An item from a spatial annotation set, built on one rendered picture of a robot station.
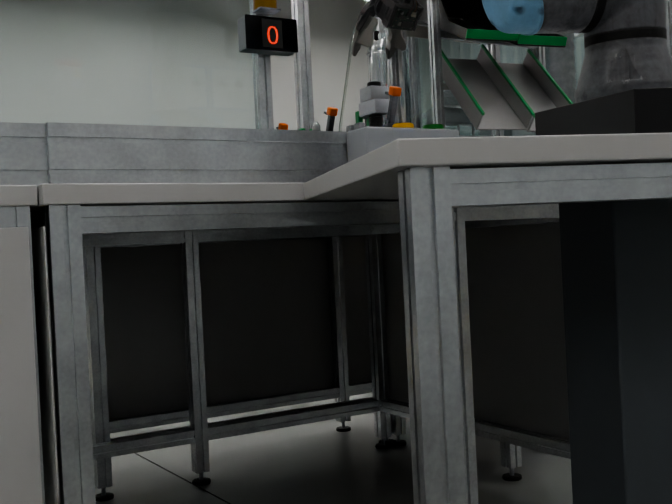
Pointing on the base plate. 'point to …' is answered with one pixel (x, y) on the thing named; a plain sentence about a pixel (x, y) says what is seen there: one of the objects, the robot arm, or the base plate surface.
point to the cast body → (373, 100)
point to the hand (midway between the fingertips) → (371, 51)
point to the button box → (374, 137)
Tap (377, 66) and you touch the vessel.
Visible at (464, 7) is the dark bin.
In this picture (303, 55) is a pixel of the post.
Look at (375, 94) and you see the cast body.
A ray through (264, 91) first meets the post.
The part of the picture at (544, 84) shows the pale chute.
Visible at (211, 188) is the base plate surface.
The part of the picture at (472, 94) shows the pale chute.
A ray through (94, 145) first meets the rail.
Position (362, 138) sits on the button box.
